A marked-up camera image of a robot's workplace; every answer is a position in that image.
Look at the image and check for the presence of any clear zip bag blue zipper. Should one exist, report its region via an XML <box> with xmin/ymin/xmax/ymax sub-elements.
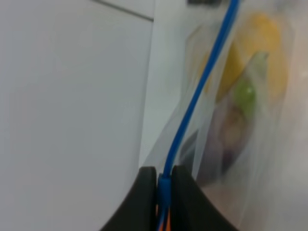
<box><xmin>139</xmin><ymin>0</ymin><xmax>308</xmax><ymax>231</ymax></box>

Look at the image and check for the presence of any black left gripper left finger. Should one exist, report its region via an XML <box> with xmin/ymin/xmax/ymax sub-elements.
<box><xmin>101</xmin><ymin>167</ymin><xmax>156</xmax><ymax>231</ymax></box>

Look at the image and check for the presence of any yellow pear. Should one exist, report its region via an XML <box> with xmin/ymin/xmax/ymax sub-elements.
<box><xmin>199</xmin><ymin>13</ymin><xmax>289</xmax><ymax>104</ymax></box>

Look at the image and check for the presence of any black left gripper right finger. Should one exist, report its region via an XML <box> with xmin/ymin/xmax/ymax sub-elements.
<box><xmin>170</xmin><ymin>166</ymin><xmax>237</xmax><ymax>231</ymax></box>

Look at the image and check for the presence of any purple eggplant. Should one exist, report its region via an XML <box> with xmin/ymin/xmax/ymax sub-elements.
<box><xmin>216</xmin><ymin>51</ymin><xmax>270</xmax><ymax>174</ymax></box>

